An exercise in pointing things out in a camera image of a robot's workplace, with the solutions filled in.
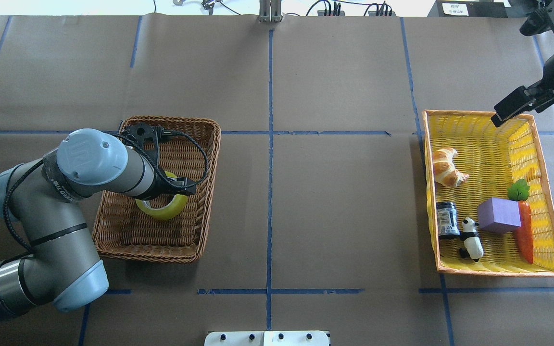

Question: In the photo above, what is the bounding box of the purple foam cube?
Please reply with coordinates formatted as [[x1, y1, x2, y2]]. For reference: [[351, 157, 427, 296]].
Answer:
[[477, 197, 522, 234]]

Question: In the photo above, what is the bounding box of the aluminium frame post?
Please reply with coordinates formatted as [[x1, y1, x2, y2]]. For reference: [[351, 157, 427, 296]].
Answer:
[[259, 0, 283, 23]]

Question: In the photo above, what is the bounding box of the braided black camera cable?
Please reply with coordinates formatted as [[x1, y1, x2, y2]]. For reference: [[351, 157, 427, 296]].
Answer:
[[3, 130, 210, 250]]

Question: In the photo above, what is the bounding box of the orange toy carrot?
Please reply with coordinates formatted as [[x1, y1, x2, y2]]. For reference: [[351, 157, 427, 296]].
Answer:
[[507, 179, 534, 264]]

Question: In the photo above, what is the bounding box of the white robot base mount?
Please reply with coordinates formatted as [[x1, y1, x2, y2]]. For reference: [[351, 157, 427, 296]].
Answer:
[[204, 330, 332, 346]]

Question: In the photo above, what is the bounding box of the toy croissant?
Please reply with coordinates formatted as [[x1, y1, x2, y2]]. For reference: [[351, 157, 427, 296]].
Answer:
[[431, 147, 470, 187]]

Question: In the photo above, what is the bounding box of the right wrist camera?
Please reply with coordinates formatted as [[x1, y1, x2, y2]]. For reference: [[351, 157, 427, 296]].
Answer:
[[519, 0, 554, 39]]

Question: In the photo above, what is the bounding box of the panda figurine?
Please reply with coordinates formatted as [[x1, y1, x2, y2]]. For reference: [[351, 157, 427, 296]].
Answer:
[[459, 217, 484, 262]]

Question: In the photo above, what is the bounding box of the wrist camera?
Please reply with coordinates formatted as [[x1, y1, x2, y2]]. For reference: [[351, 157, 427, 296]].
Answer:
[[120, 123, 165, 166], [519, 0, 554, 39]]

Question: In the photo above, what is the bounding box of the yellow packing tape roll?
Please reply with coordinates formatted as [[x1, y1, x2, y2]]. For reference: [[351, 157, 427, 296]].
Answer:
[[134, 194, 189, 221]]

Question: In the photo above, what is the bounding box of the brown wicker basket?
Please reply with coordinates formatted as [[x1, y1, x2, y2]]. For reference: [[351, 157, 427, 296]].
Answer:
[[92, 115, 221, 263]]

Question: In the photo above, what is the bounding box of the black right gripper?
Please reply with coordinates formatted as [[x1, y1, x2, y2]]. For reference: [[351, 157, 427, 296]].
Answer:
[[491, 55, 554, 128]]

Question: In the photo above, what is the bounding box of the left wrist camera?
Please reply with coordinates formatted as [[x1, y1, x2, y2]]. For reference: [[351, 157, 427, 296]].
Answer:
[[120, 123, 165, 166]]

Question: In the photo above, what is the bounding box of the black power strip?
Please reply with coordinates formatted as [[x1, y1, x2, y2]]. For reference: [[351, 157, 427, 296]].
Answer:
[[305, 0, 396, 17]]

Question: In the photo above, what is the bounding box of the yellow woven plastic basket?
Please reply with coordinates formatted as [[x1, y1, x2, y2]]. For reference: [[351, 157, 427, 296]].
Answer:
[[421, 110, 554, 277]]

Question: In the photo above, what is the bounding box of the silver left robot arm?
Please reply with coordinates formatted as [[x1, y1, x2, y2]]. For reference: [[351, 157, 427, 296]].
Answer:
[[0, 128, 164, 322]]

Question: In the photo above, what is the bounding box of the black box with label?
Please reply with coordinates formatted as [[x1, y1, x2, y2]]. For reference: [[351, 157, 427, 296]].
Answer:
[[427, 0, 508, 18]]

